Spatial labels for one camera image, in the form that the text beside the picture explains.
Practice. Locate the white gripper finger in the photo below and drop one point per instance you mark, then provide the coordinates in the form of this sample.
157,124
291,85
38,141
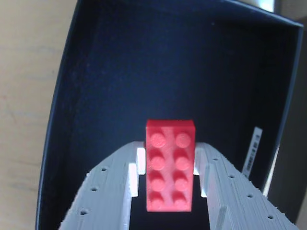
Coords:
108,191
235,196

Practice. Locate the red lego block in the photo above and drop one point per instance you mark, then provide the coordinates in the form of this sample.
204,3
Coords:
170,167

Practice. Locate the black cardboard box bin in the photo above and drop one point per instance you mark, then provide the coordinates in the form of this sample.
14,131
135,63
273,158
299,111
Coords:
156,72

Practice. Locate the white label strip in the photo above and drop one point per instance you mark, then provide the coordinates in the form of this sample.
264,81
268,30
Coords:
251,153

